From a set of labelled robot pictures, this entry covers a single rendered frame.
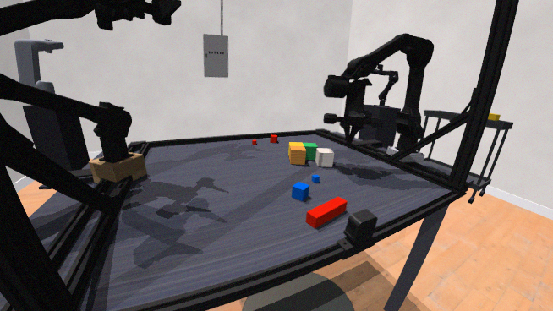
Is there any green cube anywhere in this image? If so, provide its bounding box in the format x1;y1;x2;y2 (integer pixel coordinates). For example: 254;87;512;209
303;143;318;160

